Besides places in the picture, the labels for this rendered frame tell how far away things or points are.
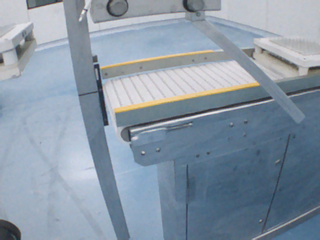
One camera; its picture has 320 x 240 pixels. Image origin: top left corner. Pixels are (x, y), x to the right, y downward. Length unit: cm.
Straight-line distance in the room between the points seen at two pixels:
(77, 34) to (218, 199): 63
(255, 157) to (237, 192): 14
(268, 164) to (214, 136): 31
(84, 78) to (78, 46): 10
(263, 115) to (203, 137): 16
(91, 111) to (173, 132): 33
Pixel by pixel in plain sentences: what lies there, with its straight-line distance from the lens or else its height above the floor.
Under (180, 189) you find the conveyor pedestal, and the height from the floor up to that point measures 55.
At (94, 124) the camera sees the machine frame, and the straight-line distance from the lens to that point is 85.
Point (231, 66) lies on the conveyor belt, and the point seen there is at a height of 80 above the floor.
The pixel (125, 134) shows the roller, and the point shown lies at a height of 78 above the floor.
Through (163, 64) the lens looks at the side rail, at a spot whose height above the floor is 82.
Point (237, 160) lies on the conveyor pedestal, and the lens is 78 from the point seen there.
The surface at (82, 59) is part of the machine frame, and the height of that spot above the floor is 88.
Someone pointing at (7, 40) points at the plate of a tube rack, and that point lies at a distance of 50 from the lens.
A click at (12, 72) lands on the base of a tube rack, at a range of 51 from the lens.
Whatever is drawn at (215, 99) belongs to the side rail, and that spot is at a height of 83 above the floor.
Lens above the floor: 108
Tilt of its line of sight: 30 degrees down
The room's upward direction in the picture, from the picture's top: 4 degrees counter-clockwise
